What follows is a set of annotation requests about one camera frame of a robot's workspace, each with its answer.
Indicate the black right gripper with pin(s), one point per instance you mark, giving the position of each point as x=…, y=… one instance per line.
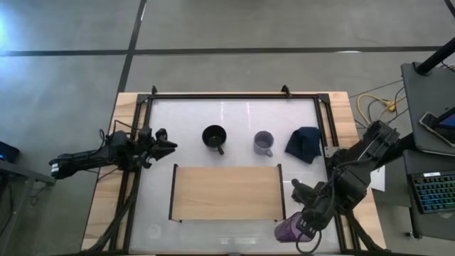
x=320, y=209

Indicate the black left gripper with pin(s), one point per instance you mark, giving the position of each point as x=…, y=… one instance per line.
x=147, y=151

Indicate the purple transparent tumbler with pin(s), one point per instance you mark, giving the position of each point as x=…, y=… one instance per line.
x=286, y=229

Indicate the black mug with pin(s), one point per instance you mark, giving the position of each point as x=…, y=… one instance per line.
x=214, y=137

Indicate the lavender mug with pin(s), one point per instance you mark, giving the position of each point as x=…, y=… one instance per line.
x=263, y=143

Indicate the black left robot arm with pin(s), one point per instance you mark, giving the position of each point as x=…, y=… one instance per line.
x=89, y=156

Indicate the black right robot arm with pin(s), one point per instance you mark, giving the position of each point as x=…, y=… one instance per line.
x=355, y=170

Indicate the wooden tray board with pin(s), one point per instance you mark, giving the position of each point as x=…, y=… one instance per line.
x=227, y=193

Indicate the dark blue cloth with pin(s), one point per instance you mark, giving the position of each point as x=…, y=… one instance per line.
x=304, y=144

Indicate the white paper sheet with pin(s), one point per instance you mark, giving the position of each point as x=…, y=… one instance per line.
x=378, y=179

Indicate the backlit keyboard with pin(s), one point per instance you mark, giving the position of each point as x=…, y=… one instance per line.
x=433, y=192

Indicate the grey side table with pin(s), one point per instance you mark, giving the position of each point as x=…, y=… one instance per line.
x=25, y=172

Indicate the black device with blue light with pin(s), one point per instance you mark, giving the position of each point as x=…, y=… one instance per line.
x=8, y=152

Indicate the smartphone with light case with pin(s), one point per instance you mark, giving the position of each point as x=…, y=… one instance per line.
x=435, y=128

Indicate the dark tablet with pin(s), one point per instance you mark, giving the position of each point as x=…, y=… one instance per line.
x=448, y=119

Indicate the black pole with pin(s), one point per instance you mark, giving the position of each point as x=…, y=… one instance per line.
x=435, y=58

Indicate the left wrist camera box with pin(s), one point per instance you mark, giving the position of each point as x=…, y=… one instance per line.
x=161, y=134

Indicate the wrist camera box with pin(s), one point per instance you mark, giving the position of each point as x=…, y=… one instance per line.
x=161, y=134
x=300, y=192

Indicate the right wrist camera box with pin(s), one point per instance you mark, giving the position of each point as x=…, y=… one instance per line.
x=300, y=192

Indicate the black aluminium table frame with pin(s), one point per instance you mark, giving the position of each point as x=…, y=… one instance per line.
x=231, y=96

